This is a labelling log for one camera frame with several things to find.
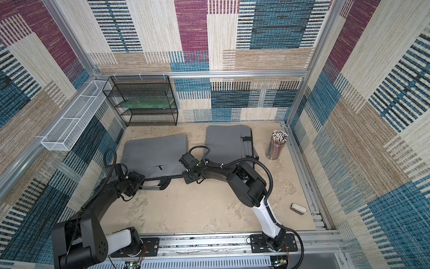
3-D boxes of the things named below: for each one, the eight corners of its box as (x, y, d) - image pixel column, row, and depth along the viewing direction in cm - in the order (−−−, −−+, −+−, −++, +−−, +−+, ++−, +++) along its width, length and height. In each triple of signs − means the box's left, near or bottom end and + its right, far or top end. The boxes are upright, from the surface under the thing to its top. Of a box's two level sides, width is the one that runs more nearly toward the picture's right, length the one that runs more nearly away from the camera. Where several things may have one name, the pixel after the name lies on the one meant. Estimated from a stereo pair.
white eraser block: (289, 210, 85) (292, 207, 82) (290, 205, 87) (293, 202, 84) (302, 216, 84) (305, 213, 80) (303, 210, 85) (306, 208, 82)
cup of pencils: (266, 160, 103) (274, 140, 89) (264, 150, 108) (272, 129, 93) (279, 159, 103) (289, 140, 89) (276, 149, 108) (285, 129, 93)
